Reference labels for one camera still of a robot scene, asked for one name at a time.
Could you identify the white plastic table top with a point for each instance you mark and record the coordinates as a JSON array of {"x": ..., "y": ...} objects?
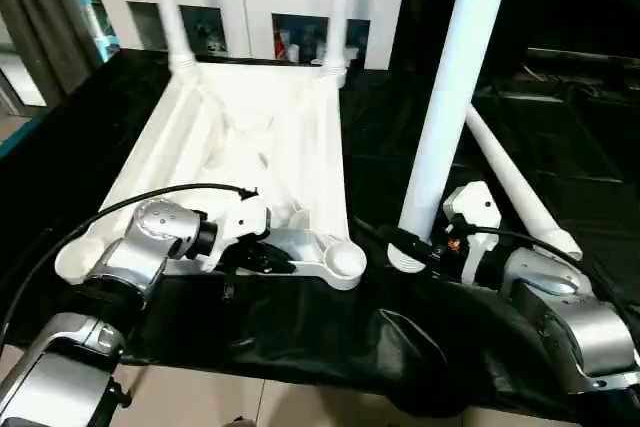
[{"x": 250, "y": 137}]

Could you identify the white plastic table leg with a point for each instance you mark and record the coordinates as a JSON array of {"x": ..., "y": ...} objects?
[
  {"x": 341, "y": 12},
  {"x": 450, "y": 72},
  {"x": 170, "y": 12},
  {"x": 520, "y": 182}
]

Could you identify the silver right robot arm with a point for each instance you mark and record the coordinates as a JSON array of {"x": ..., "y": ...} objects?
[{"x": 565, "y": 297}]

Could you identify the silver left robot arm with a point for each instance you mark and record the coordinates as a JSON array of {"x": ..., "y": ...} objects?
[{"x": 150, "y": 232}]

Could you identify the black work mat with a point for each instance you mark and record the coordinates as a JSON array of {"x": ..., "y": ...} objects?
[{"x": 325, "y": 327}]

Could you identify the teal floor mat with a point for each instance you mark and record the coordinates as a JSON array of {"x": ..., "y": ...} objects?
[{"x": 20, "y": 137}]

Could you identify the light blue packaged box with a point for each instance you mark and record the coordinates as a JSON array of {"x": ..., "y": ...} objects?
[{"x": 97, "y": 17}]

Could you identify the grey curtain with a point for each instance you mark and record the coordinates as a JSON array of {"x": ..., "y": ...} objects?
[{"x": 40, "y": 22}]

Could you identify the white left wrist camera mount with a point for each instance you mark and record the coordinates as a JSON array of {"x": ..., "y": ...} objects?
[{"x": 245, "y": 217}]

